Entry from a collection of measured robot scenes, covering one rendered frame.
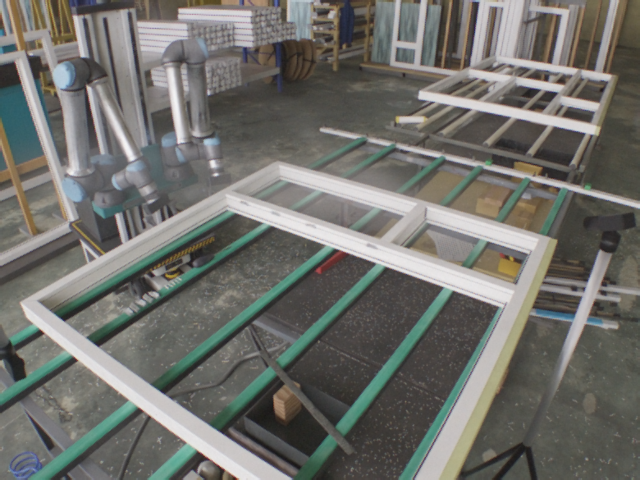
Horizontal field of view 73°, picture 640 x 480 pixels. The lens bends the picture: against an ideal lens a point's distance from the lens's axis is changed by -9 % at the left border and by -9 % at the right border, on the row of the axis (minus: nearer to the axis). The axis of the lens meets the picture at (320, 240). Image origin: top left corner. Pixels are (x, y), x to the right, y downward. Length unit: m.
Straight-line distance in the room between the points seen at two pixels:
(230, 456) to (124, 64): 2.34
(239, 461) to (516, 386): 1.85
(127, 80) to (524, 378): 2.82
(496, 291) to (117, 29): 2.38
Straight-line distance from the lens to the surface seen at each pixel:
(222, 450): 1.22
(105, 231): 3.34
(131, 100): 3.05
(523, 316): 1.66
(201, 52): 2.78
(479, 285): 1.79
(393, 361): 1.50
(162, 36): 6.51
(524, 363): 2.89
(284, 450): 1.55
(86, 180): 2.68
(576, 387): 2.87
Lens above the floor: 1.94
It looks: 32 degrees down
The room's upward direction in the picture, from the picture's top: straight up
